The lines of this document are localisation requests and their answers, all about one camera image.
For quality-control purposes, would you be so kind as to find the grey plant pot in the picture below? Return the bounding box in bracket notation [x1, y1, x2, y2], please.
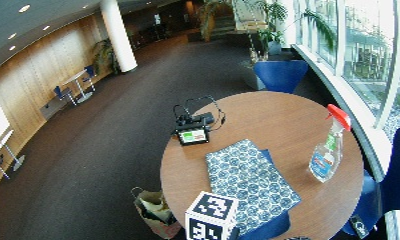
[266, 40, 283, 57]

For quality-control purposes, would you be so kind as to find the black cable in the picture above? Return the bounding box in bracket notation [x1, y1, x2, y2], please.
[172, 95, 227, 132]

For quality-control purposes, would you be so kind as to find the white cube with black markers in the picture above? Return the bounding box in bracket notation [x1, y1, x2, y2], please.
[183, 191, 239, 240]

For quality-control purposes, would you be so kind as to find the tall palm plant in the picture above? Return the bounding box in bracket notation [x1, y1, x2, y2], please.
[250, 0, 338, 63]
[195, 0, 231, 43]

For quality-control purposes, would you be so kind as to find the green potted plant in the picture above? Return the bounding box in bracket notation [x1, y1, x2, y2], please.
[90, 38, 121, 76]

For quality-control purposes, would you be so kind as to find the clear spray bottle red trigger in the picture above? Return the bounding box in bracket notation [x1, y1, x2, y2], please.
[306, 103, 353, 184]

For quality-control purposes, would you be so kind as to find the brown paper bag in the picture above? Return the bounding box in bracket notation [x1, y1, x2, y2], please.
[129, 186, 183, 240]

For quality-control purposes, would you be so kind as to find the black electronics box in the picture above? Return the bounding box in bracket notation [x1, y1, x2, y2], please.
[174, 111, 215, 130]

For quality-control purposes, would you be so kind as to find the blue patterned cloth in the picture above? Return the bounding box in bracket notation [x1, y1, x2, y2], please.
[203, 138, 302, 236]

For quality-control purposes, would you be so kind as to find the staircase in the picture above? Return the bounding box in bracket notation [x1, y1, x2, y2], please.
[209, 13, 237, 38]

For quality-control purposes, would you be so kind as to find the white window ledge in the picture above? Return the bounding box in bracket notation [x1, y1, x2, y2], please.
[291, 43, 392, 183]

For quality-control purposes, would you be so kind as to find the small black screen device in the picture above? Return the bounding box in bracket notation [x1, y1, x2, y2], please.
[174, 127, 210, 147]

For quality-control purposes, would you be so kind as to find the dark blue cloth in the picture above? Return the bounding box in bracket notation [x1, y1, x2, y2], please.
[235, 148, 293, 240]

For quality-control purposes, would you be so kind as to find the small white standing table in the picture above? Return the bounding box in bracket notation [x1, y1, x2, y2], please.
[0, 129, 26, 173]
[61, 69, 94, 105]

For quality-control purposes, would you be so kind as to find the white round pillar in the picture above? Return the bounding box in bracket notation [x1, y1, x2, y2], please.
[98, 0, 140, 74]

